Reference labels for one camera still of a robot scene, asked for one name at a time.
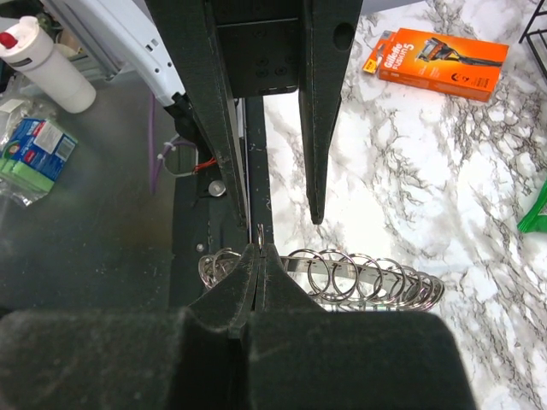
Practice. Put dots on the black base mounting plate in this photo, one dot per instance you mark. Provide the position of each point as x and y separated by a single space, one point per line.
203 220

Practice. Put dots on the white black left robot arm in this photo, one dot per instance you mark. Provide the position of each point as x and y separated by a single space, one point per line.
116 32

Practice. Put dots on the metal disc keyring organizer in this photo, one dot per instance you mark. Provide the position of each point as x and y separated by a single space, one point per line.
306 280

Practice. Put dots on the white bottle red cap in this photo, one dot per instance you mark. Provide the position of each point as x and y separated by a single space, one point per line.
28 49

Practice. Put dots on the orange razor box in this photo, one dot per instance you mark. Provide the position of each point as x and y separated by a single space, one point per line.
461 67

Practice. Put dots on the blue green packet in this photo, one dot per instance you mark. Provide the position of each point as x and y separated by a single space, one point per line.
33 158

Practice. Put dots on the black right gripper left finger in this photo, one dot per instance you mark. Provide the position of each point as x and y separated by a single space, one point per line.
184 358

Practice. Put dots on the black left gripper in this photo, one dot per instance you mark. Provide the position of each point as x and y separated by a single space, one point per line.
260 42

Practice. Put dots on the black wire shelf rack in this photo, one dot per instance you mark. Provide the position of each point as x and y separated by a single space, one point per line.
534 37

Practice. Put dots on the green white snack pouch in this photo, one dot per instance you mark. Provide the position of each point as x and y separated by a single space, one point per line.
536 219

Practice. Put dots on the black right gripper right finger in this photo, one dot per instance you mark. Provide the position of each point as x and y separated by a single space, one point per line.
296 355

